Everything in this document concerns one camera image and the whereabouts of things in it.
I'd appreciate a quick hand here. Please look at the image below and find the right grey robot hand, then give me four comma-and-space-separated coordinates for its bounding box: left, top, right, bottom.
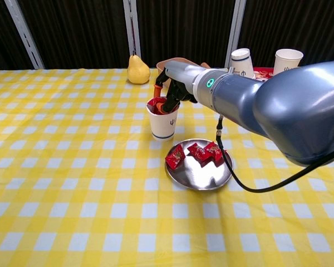
153, 60, 209, 115

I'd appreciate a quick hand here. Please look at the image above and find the yellow pear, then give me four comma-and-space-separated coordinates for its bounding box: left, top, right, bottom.
127, 54, 151, 85

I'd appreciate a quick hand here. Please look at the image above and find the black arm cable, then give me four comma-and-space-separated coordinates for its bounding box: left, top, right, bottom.
215, 115, 334, 194

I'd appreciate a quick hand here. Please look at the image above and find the white paper cup blue logo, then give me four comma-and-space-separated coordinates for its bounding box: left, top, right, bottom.
146, 96, 179, 142
273, 48, 304, 76

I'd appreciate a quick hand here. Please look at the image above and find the inverted white paper cup stack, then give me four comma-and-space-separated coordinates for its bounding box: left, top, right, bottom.
229, 47, 256, 80

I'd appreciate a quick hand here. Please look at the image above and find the round metal plate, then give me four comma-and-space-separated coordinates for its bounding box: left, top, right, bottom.
165, 138, 234, 191

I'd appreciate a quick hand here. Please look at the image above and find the yellow white checkered tablecloth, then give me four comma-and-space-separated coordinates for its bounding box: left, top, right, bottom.
0, 66, 334, 267

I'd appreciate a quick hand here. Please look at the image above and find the red candy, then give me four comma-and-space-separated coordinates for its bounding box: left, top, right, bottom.
147, 97, 168, 115
165, 144, 186, 170
186, 143, 214, 167
205, 141, 225, 165

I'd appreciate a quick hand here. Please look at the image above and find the red spiral notebook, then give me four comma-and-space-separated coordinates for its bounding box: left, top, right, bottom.
252, 66, 276, 81

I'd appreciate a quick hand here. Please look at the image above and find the black pleated curtain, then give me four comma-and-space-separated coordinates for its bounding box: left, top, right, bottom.
0, 0, 334, 70

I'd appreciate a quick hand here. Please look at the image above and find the white metal frame post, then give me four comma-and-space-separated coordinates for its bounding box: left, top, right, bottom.
4, 0, 46, 70
122, 0, 143, 70
224, 0, 247, 69

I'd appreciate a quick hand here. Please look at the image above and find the brown paper food tray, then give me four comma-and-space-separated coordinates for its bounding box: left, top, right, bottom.
156, 57, 202, 76

